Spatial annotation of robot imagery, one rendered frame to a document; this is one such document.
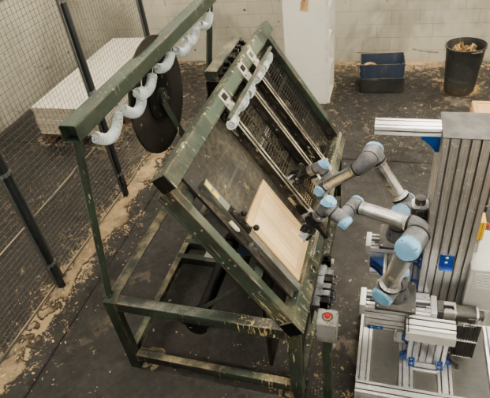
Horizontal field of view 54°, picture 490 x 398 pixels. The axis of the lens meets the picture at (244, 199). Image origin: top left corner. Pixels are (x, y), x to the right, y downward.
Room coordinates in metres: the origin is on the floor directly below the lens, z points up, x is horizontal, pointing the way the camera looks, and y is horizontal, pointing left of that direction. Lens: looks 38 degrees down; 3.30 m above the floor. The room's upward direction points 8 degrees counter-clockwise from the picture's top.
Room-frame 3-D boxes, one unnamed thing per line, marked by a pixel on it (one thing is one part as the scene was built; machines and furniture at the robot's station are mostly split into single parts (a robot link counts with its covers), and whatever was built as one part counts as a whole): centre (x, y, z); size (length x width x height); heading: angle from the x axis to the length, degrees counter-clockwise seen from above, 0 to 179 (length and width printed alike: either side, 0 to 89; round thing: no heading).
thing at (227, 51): (3.83, -0.02, 1.38); 0.70 x 0.15 x 0.85; 159
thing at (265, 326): (3.05, 0.04, 0.41); 2.20 x 1.38 x 0.83; 159
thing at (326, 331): (1.78, -0.39, 0.84); 0.12 x 0.12 x 0.18; 69
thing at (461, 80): (5.92, -3.14, 0.33); 0.52 x 0.51 x 0.65; 160
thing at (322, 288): (2.22, -0.48, 0.69); 0.50 x 0.14 x 0.24; 159
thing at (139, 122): (3.11, 0.47, 1.85); 0.80 x 0.06 x 0.80; 159
